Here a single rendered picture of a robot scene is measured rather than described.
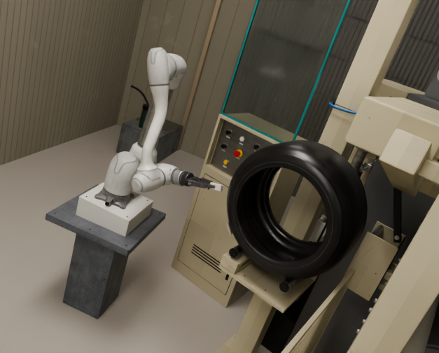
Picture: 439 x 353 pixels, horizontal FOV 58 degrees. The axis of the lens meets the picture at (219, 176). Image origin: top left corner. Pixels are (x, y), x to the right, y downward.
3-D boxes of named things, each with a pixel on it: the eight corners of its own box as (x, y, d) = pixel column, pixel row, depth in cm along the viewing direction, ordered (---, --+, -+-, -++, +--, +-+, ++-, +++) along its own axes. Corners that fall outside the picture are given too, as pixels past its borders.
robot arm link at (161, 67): (166, 84, 197) (177, 82, 209) (162, 45, 192) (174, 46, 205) (143, 85, 201) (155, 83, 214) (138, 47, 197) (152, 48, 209)
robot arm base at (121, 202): (90, 200, 216) (92, 192, 213) (106, 185, 236) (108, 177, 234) (122, 213, 216) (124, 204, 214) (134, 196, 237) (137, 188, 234)
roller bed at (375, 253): (351, 269, 207) (377, 220, 196) (379, 285, 200) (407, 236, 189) (339, 283, 190) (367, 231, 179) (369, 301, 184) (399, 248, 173)
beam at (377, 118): (384, 129, 174) (400, 96, 169) (444, 153, 163) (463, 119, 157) (341, 140, 124) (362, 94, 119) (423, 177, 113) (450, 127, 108)
